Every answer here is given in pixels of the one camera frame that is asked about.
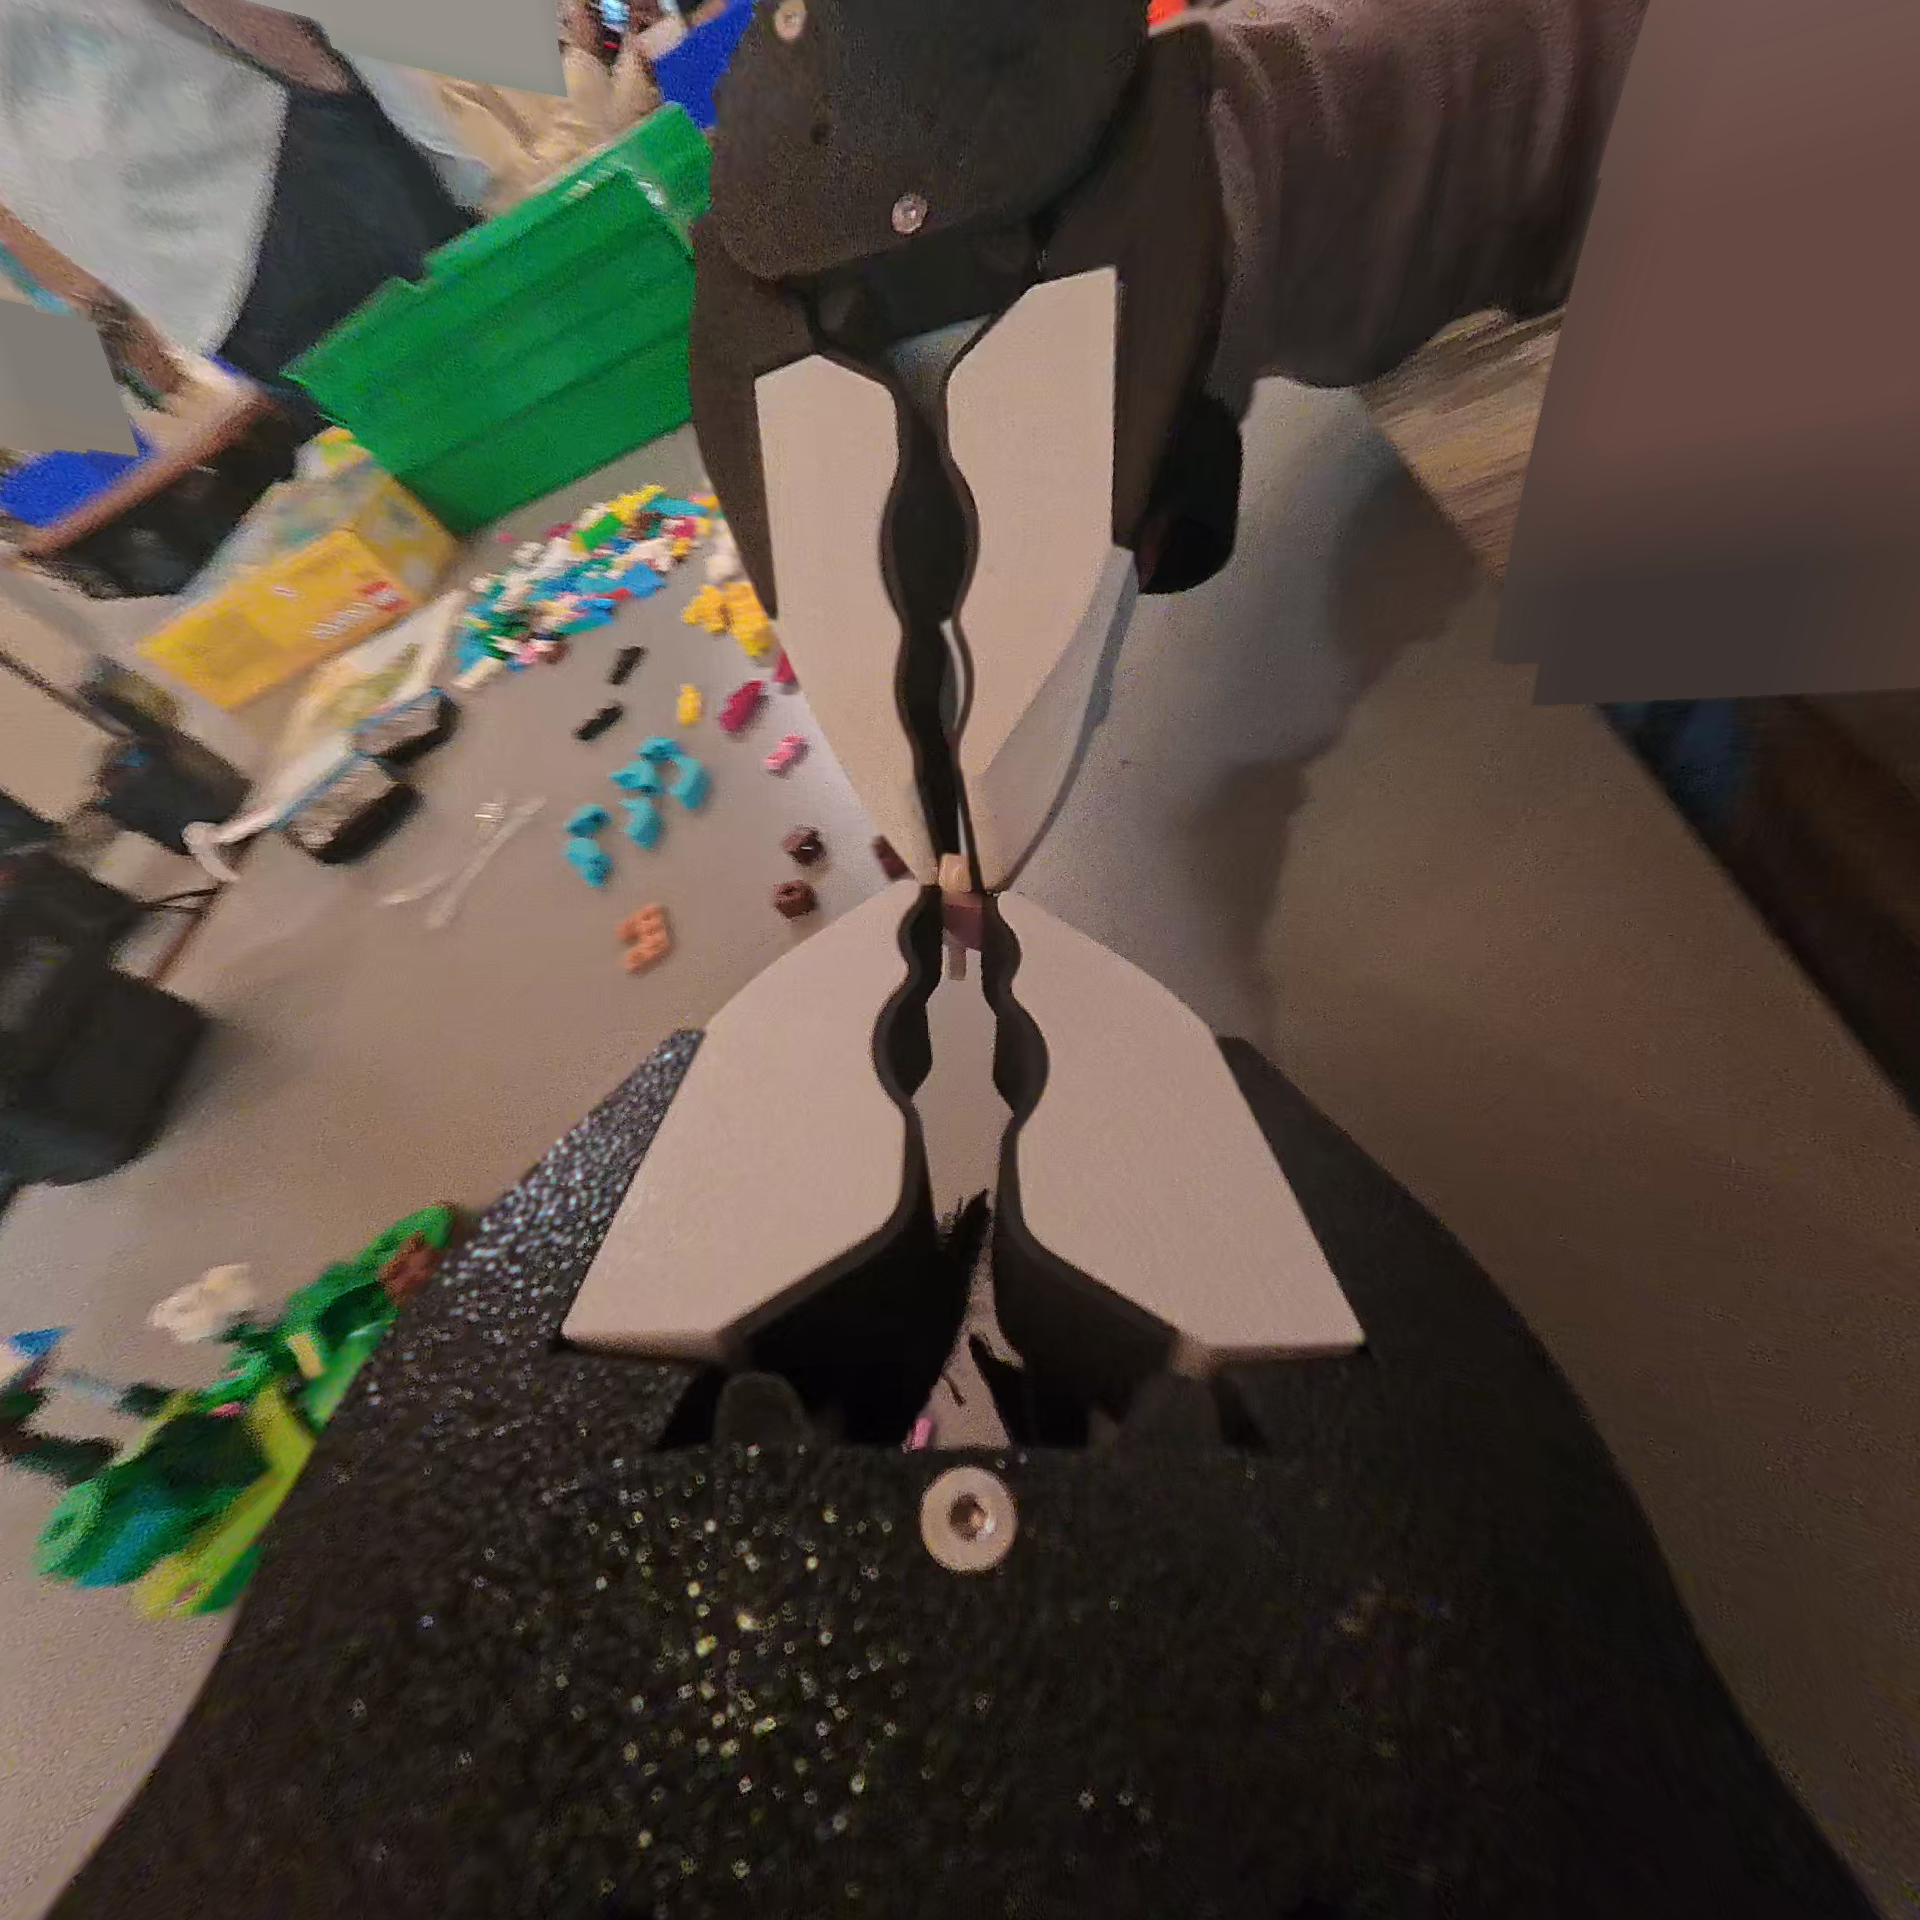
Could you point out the pile of mixed lego bricks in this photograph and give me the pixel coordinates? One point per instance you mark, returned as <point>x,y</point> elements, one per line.
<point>599,579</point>

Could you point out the cluster of cyan lego bricks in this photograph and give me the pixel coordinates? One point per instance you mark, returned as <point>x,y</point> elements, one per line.
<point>646,818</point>

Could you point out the green lego build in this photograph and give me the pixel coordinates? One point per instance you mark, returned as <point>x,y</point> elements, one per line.
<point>285,1394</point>

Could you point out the brown lego brick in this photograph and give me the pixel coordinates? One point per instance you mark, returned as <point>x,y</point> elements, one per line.
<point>805,845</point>
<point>791,900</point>

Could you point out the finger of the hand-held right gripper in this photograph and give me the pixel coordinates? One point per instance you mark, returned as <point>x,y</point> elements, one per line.
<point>1043,450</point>
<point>834,523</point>

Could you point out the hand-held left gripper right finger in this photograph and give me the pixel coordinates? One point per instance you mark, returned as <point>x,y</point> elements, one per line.
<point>1171,1184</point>

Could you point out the black parts bag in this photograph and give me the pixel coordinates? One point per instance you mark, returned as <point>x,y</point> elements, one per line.
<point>406,724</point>
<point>348,809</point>

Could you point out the magenta lego brick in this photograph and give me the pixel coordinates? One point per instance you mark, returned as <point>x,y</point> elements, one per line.
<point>743,706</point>

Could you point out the cluster of yellow lego bricks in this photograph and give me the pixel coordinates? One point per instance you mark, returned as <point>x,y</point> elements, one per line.
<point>730,616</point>

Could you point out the clear plastic wrapper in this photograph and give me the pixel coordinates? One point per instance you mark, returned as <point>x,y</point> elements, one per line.
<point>481,854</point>

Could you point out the white plastic bag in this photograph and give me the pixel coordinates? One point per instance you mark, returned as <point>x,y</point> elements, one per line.
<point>382,652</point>

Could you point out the yellow cardboard lego box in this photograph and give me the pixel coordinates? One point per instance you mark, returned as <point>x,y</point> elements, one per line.
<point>285,608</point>

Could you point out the person's right forearm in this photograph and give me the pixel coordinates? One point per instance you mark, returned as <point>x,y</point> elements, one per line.
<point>1381,181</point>

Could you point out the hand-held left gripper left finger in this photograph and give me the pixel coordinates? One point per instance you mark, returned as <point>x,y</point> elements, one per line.
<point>751,1170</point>

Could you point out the green plastic storage bin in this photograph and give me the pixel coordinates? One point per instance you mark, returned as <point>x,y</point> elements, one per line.
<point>511,346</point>

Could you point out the small pink tan lego piece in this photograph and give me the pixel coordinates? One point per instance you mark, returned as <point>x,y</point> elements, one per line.
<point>964,913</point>

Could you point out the orange lego brick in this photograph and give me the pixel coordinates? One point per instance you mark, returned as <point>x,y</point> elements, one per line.
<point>646,940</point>

